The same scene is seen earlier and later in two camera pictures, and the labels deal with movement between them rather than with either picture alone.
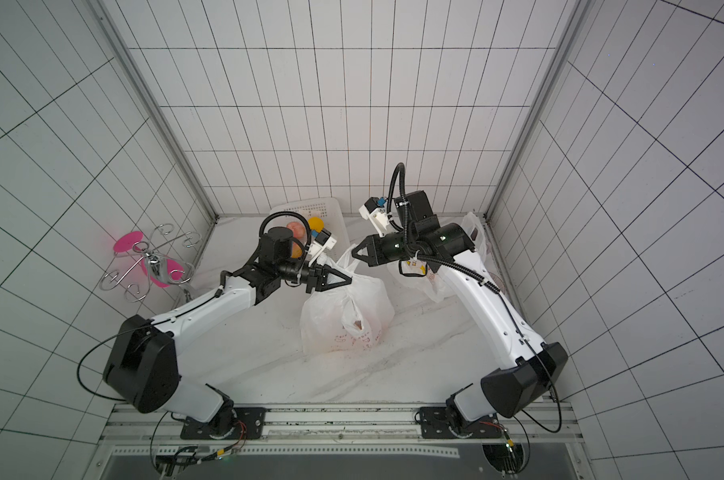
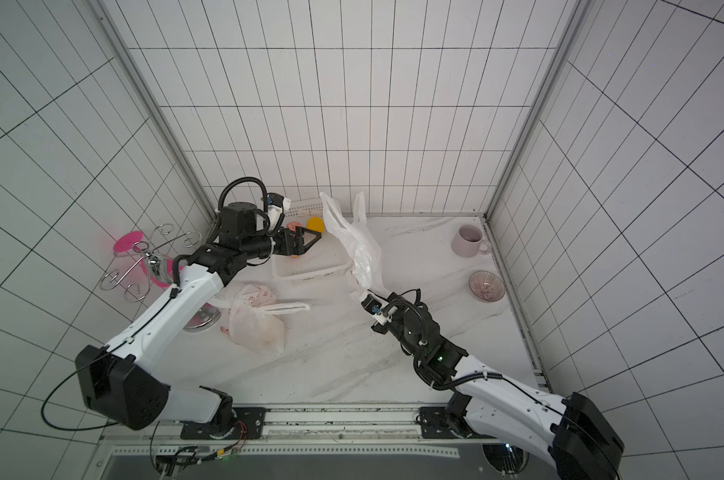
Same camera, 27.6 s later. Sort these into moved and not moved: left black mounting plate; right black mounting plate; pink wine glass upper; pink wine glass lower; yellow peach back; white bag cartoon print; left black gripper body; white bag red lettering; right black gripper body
Moved: white bag red lettering; white bag cartoon print; right black gripper body; left black gripper body
Not moved: yellow peach back; pink wine glass lower; right black mounting plate; pink wine glass upper; left black mounting plate
